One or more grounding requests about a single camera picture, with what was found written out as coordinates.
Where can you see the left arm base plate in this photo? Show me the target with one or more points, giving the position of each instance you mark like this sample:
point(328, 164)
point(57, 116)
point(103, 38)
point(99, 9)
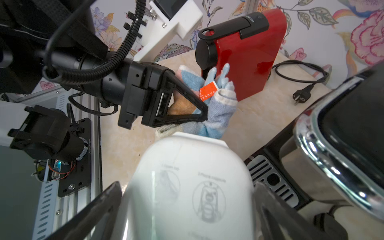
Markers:
point(70, 167)

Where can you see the black coffee machine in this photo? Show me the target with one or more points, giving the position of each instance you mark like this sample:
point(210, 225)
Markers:
point(333, 152)

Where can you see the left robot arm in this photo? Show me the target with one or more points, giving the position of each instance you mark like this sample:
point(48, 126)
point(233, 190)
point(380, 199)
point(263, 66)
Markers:
point(53, 45)

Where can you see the blue striped cloth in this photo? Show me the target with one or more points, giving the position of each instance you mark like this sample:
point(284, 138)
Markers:
point(222, 103)

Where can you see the red coffee machine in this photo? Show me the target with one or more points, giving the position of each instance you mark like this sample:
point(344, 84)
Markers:
point(249, 44)

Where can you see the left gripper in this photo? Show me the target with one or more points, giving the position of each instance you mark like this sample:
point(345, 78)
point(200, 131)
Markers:
point(155, 93)

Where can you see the white coffee machine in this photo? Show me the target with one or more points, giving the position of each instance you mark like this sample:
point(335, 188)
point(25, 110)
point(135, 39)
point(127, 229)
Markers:
point(188, 187)

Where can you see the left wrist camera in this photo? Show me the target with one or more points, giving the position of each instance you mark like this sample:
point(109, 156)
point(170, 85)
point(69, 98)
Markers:
point(165, 20)

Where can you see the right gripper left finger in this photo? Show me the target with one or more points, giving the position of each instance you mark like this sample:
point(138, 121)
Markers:
point(98, 217)

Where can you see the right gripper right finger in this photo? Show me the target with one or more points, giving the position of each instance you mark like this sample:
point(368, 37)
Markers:
point(276, 220)

